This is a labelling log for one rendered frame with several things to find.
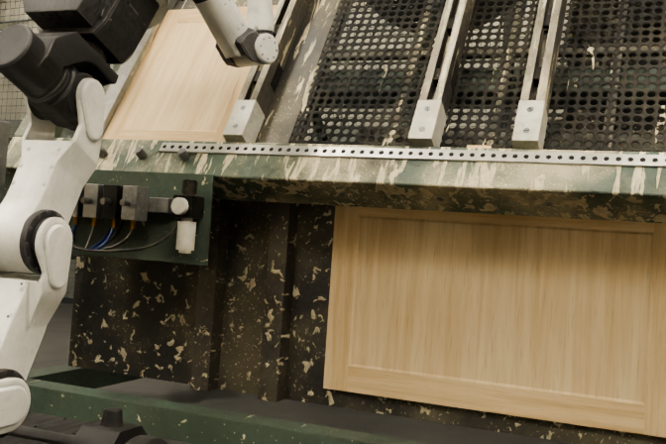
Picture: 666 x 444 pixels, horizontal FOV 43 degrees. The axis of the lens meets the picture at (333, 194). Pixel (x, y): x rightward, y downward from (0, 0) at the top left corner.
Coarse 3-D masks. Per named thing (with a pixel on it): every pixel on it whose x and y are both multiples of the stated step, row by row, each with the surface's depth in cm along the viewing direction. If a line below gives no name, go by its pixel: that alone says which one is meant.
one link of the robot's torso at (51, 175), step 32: (96, 96) 197; (32, 128) 200; (96, 128) 197; (32, 160) 193; (64, 160) 192; (96, 160) 199; (32, 192) 188; (64, 192) 194; (0, 224) 184; (32, 224) 182; (0, 256) 184; (32, 256) 183
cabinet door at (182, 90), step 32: (160, 32) 274; (192, 32) 269; (160, 64) 264; (192, 64) 260; (224, 64) 255; (128, 96) 259; (160, 96) 255; (192, 96) 251; (224, 96) 247; (128, 128) 251; (160, 128) 247; (192, 128) 243; (224, 128) 238
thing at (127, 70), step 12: (144, 36) 272; (144, 48) 269; (132, 60) 266; (120, 72) 264; (132, 72) 264; (120, 84) 260; (108, 96) 259; (120, 96) 259; (108, 108) 255; (108, 120) 254
